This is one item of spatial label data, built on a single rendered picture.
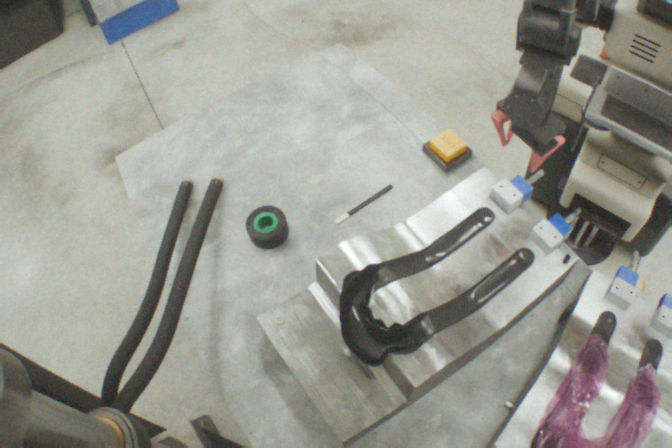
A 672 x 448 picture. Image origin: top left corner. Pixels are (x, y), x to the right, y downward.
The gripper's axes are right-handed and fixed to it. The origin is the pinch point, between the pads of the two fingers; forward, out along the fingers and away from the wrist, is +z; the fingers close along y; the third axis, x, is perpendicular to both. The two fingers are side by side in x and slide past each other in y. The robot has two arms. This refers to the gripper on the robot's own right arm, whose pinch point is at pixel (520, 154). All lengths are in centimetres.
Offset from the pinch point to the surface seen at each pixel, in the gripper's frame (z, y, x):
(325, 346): 15.7, 2.8, -41.1
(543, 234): 9.2, 10.7, -1.7
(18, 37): 87, -365, -123
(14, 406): -25, 9, -71
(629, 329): 15.2, 34.1, 2.2
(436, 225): 12.9, -3.9, -14.0
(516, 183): 10.5, -0.7, 3.1
